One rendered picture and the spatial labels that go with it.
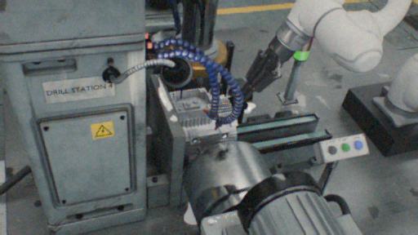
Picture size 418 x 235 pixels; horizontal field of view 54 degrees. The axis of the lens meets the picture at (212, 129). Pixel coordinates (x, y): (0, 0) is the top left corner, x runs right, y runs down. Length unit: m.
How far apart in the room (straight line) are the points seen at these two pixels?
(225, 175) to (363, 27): 0.50
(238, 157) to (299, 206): 0.35
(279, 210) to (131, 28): 0.47
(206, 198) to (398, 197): 0.87
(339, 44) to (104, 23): 0.55
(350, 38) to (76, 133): 0.70
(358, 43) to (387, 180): 0.83
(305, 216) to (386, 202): 0.90
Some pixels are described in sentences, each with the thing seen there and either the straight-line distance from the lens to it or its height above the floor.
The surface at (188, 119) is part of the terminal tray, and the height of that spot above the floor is 1.11.
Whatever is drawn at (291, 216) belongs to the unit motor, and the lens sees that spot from 0.81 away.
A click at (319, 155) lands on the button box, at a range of 1.38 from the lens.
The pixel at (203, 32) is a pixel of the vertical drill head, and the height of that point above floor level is 1.42.
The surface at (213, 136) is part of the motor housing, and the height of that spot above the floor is 1.05.
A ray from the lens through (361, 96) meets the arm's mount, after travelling 1.92.
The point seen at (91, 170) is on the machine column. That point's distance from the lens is 1.16.
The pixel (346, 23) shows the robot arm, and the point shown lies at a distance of 1.08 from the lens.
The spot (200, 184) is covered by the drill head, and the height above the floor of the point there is 1.11.
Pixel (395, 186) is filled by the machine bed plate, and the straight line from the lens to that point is 1.76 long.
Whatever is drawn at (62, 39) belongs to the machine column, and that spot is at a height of 1.52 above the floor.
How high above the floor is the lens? 1.99
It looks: 44 degrees down
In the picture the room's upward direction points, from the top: 9 degrees clockwise
